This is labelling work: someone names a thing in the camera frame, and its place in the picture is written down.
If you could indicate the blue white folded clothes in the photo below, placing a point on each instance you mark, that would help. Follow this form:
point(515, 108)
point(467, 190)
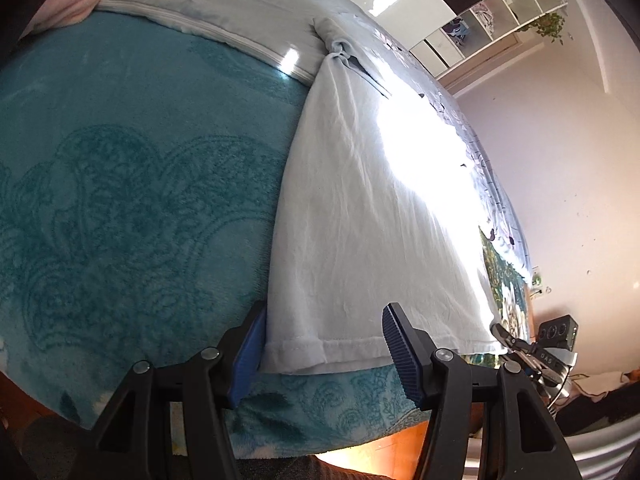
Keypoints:
point(457, 31)

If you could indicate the pale folded clothes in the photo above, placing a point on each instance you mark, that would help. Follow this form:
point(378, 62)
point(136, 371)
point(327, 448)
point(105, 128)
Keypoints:
point(482, 14)

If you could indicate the teal patterned blanket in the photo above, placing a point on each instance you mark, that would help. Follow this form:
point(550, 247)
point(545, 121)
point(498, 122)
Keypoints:
point(125, 185)

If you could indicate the grey white container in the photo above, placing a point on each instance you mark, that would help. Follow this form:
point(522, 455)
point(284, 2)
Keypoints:
point(605, 455)

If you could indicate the light blue shirt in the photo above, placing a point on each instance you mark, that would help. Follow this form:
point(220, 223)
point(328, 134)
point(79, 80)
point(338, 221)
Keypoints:
point(360, 235)

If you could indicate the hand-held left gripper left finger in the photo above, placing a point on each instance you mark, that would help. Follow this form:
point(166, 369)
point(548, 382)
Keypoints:
point(247, 355)

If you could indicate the light blue floral duvet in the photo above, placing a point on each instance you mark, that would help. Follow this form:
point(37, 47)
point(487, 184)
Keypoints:
point(260, 10)

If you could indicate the beige wooden door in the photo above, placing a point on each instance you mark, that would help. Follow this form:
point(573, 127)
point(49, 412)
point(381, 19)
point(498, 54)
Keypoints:
point(500, 60)

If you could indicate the orange wooden bed frame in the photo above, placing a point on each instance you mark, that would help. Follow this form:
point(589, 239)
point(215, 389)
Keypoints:
point(400, 442)

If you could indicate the green hanging plant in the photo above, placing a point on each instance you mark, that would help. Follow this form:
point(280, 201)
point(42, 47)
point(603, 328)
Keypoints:
point(550, 25)

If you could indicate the dark cloth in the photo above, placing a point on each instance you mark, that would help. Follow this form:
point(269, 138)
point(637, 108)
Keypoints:
point(600, 412)

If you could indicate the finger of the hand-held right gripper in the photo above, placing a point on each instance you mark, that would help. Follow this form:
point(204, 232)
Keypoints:
point(502, 334)
point(522, 352)

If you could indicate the white socket with green plug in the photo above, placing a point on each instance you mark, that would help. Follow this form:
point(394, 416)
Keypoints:
point(537, 279)

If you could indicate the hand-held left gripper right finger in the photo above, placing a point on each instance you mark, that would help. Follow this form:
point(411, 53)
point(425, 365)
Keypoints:
point(400, 355)

